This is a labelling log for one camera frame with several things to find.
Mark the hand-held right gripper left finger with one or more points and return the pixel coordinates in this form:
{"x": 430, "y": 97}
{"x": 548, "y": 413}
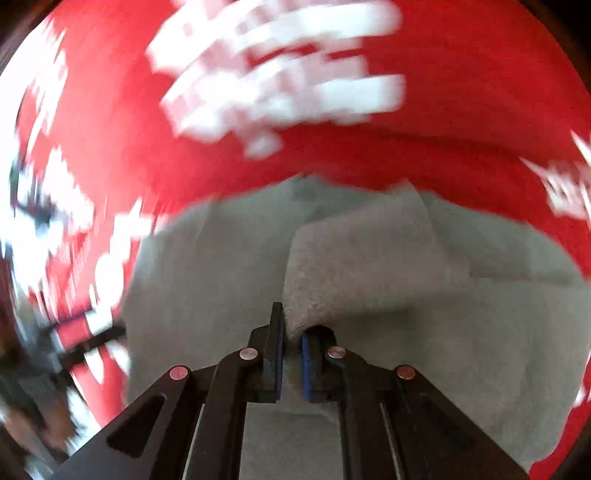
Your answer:
{"x": 277, "y": 364}

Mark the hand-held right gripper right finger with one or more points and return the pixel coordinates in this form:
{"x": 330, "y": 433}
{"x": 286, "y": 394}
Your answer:
{"x": 305, "y": 369}

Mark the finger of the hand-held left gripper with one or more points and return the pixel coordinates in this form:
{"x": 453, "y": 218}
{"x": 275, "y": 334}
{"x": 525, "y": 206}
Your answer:
{"x": 92, "y": 340}

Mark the grey small garment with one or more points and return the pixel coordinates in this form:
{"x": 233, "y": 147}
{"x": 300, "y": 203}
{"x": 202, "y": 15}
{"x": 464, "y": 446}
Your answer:
{"x": 207, "y": 277}

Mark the red printed blanket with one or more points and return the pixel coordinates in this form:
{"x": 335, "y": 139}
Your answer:
{"x": 461, "y": 92}

